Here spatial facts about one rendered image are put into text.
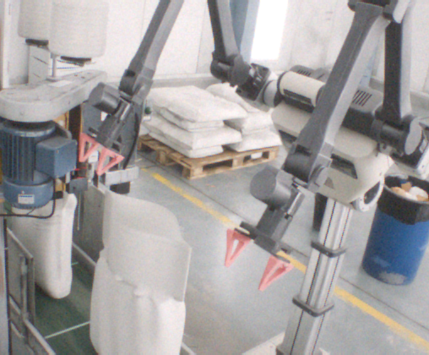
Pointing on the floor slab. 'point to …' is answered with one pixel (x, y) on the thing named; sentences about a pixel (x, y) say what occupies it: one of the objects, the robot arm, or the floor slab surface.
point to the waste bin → (401, 230)
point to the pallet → (192, 170)
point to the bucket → (319, 210)
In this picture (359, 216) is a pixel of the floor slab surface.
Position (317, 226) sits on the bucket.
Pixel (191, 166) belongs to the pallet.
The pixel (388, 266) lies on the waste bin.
